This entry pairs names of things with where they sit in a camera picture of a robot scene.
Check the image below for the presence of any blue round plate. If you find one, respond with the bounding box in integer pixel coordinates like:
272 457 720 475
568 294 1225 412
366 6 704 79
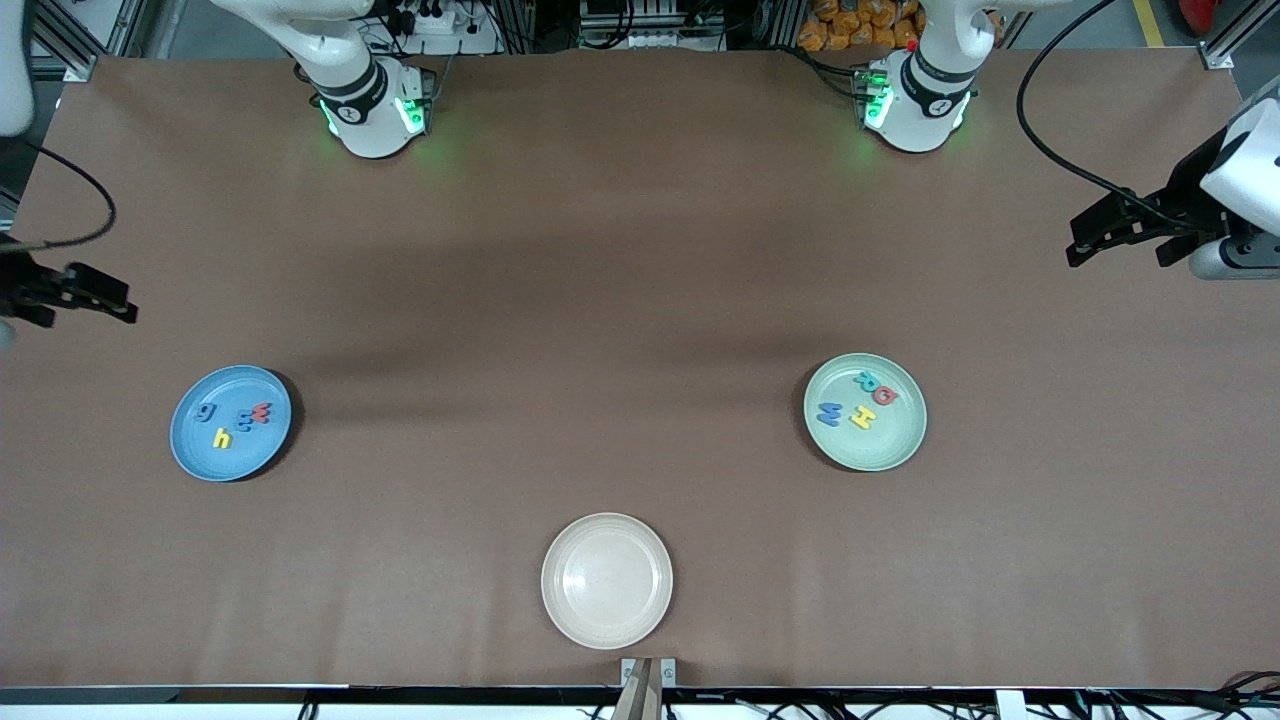
170 364 293 483

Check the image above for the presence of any green round plate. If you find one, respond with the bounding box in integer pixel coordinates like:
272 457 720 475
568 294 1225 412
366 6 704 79
803 352 928 473

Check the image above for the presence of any orange items pile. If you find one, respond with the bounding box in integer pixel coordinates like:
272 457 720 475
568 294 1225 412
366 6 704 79
798 0 923 53

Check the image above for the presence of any brown table cover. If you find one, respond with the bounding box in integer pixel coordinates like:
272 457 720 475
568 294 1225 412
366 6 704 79
0 50 1280 691

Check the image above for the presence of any white power strip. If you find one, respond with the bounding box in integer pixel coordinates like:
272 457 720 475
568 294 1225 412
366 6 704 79
580 25 726 51
385 0 501 56

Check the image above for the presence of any cream round plate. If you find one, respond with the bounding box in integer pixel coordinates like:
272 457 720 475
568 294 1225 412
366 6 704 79
541 512 674 651

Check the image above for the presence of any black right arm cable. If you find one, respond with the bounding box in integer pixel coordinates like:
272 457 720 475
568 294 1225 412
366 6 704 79
0 140 117 251

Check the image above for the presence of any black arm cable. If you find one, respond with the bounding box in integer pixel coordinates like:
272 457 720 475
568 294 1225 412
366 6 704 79
0 140 117 251
1016 0 1201 229

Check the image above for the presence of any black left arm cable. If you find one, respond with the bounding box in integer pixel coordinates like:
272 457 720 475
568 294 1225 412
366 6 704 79
1016 0 1201 229

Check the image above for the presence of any aluminium frame post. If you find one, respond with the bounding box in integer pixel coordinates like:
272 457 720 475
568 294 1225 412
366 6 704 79
1200 0 1280 71
30 0 111 83

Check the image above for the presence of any table edge rail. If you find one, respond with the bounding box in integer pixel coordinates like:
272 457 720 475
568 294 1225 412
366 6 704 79
0 684 1280 720

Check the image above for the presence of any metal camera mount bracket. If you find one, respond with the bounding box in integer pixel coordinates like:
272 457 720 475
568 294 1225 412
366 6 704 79
612 657 678 720

